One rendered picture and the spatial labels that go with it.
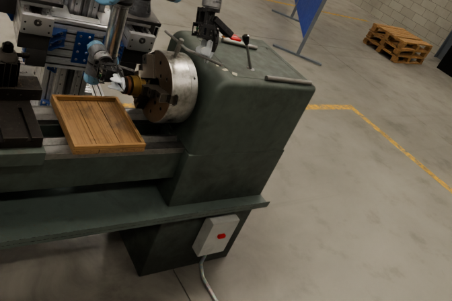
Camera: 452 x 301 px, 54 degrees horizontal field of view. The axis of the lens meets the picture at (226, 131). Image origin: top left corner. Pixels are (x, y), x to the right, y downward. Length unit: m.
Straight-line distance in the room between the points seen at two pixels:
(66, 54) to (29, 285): 1.15
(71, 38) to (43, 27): 0.22
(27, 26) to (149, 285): 1.44
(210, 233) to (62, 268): 0.78
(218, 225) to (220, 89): 0.84
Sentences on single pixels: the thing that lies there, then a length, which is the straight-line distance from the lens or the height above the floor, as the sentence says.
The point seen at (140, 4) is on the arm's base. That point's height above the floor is 1.22.
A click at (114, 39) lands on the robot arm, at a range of 2.15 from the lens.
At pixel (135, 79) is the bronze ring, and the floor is 1.12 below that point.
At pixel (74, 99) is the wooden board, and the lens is 2.07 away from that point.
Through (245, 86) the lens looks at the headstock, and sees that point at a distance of 1.89.
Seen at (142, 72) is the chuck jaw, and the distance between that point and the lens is 1.92.
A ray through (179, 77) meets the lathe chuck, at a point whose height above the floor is 1.19.
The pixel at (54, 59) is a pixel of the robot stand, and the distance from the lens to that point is 2.45.
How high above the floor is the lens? 1.98
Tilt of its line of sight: 29 degrees down
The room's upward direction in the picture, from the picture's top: 24 degrees clockwise
